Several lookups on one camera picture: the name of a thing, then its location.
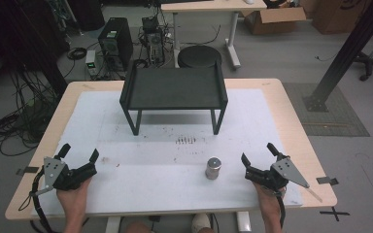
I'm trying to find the open computer case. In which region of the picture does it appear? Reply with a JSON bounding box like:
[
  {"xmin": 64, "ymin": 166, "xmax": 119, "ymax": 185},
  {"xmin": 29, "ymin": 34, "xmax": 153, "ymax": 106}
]
[{"xmin": 141, "ymin": 16, "xmax": 167, "ymax": 66}]

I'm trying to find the white-legged wooden desk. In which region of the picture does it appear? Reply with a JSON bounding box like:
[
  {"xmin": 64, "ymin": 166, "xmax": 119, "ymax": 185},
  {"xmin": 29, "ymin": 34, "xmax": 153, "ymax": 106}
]
[{"xmin": 159, "ymin": 0, "xmax": 268, "ymax": 70}]

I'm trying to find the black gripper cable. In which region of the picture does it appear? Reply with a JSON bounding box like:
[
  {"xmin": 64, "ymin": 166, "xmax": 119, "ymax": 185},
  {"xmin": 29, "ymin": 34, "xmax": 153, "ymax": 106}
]
[
  {"xmin": 18, "ymin": 168, "xmax": 57, "ymax": 233},
  {"xmin": 275, "ymin": 193, "xmax": 288, "ymax": 229}
]

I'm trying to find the large closed cardboard box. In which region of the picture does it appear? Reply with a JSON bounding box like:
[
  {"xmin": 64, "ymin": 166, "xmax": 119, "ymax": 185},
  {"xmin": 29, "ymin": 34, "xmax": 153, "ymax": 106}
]
[{"xmin": 310, "ymin": 0, "xmax": 372, "ymax": 35}]

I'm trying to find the black metal post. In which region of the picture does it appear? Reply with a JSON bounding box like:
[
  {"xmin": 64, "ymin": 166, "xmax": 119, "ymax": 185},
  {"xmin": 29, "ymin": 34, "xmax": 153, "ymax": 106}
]
[{"xmin": 302, "ymin": 0, "xmax": 373, "ymax": 113}]

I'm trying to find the black round stool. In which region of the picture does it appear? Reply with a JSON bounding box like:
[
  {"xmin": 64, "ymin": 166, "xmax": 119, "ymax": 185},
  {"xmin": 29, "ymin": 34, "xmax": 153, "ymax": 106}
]
[{"xmin": 177, "ymin": 45, "xmax": 223, "ymax": 69}]

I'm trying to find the bundle of black floor cables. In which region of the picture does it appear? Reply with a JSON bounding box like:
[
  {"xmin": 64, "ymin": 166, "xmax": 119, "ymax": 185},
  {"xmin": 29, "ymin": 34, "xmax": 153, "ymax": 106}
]
[{"xmin": 0, "ymin": 64, "xmax": 64, "ymax": 157}]

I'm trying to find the person's right hand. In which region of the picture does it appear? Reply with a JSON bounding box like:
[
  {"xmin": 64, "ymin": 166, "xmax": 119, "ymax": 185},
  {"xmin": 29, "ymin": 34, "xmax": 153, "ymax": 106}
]
[{"xmin": 252, "ymin": 181, "xmax": 287, "ymax": 221}]

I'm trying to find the black tape strip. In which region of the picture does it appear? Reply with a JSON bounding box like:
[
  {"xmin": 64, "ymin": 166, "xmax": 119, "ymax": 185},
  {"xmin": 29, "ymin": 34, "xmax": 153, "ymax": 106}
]
[
  {"xmin": 15, "ymin": 166, "xmax": 41, "ymax": 177},
  {"xmin": 316, "ymin": 176, "xmax": 340, "ymax": 186}
]

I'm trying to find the white table leg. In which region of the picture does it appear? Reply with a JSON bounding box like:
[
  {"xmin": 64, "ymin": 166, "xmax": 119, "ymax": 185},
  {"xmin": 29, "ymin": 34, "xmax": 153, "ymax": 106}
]
[
  {"xmin": 105, "ymin": 216, "xmax": 122, "ymax": 233},
  {"xmin": 235, "ymin": 211, "xmax": 253, "ymax": 233}
]

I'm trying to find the black tape cross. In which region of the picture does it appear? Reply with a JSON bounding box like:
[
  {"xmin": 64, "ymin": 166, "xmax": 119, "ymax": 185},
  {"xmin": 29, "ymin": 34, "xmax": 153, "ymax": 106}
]
[{"xmin": 319, "ymin": 207, "xmax": 351, "ymax": 222}]

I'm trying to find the coiled black cable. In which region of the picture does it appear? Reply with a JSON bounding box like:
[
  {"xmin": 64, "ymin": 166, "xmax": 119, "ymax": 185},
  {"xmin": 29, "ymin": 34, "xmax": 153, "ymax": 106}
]
[{"xmin": 66, "ymin": 47, "xmax": 88, "ymax": 61}]

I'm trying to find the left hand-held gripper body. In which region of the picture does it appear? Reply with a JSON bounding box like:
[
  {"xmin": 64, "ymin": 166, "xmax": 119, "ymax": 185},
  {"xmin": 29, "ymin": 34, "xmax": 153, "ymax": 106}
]
[{"xmin": 30, "ymin": 155, "xmax": 98, "ymax": 197}]

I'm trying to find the person's left hand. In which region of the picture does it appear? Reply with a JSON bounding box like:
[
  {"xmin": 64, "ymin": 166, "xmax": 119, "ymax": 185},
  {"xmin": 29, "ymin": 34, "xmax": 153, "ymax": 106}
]
[{"xmin": 55, "ymin": 176, "xmax": 93, "ymax": 221}]

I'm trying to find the white table mat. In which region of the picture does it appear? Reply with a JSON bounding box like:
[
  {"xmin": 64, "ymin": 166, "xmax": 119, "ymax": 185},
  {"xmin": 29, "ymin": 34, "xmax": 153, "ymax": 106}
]
[{"xmin": 30, "ymin": 88, "xmax": 304, "ymax": 217}]

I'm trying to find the black computer tower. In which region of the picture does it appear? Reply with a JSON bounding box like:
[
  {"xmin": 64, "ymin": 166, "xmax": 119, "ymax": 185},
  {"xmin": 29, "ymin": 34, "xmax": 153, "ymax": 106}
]
[{"xmin": 97, "ymin": 17, "xmax": 134, "ymax": 72}]

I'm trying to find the open cardboard box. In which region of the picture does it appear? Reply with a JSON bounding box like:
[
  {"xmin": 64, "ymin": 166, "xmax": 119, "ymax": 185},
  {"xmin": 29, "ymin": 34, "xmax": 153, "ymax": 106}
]
[{"xmin": 243, "ymin": 6, "xmax": 307, "ymax": 36}]

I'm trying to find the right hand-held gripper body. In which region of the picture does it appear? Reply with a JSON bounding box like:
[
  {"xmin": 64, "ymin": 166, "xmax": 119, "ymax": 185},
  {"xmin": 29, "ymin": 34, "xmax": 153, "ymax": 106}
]
[{"xmin": 244, "ymin": 154, "xmax": 311, "ymax": 195}]

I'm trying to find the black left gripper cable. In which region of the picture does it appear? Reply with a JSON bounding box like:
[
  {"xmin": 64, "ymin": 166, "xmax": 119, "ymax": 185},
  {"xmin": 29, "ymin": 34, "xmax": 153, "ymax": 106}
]
[{"xmin": 18, "ymin": 168, "xmax": 57, "ymax": 233}]

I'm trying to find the person's white shoe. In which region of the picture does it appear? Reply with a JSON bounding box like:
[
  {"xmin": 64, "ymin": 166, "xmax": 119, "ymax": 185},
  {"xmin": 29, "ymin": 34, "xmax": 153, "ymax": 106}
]
[{"xmin": 191, "ymin": 213, "xmax": 213, "ymax": 233}]

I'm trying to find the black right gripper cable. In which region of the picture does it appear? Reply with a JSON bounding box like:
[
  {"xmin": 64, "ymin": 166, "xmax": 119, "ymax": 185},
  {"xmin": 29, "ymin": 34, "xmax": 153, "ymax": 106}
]
[{"xmin": 275, "ymin": 193, "xmax": 288, "ymax": 229}]

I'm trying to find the white power supply unit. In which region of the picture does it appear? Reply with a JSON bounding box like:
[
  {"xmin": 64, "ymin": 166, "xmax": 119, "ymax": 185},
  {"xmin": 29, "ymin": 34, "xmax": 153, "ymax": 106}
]
[{"xmin": 85, "ymin": 50, "xmax": 99, "ymax": 78}]

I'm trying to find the light wooden table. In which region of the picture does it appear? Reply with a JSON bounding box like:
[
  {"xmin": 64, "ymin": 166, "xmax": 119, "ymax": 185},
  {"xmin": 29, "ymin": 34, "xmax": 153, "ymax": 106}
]
[{"xmin": 4, "ymin": 78, "xmax": 338, "ymax": 221}]

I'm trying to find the black metal shelf rack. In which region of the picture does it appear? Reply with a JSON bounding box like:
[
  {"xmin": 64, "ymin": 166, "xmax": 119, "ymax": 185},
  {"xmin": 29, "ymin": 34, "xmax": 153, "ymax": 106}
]
[{"xmin": 119, "ymin": 60, "xmax": 229, "ymax": 136}]

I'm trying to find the person's knee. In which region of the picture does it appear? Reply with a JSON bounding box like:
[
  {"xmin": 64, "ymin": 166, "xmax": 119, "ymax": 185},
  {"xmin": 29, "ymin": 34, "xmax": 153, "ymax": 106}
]
[{"xmin": 124, "ymin": 221, "xmax": 153, "ymax": 233}]

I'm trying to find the grey floor mat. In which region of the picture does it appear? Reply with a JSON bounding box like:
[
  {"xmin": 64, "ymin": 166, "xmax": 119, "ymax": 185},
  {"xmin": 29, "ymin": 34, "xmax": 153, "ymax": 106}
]
[{"xmin": 283, "ymin": 82, "xmax": 371, "ymax": 138}]

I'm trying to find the silver metal cylinder weight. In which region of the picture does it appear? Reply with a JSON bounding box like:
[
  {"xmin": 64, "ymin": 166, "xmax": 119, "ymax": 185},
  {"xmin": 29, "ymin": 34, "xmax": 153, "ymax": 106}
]
[{"xmin": 205, "ymin": 156, "xmax": 222, "ymax": 181}]

